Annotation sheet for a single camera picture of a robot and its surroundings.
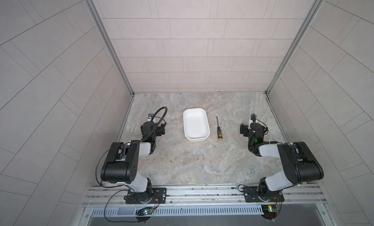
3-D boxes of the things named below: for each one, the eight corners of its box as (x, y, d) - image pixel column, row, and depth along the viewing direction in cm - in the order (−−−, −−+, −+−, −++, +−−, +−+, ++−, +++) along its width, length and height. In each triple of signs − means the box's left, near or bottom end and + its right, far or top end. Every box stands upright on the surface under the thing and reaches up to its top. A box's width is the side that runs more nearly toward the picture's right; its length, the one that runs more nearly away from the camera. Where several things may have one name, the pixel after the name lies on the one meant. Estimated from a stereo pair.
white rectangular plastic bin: (182, 142, 91) (181, 138, 87) (184, 112, 106) (183, 107, 102) (209, 142, 92) (210, 138, 87) (207, 112, 107) (207, 107, 102)
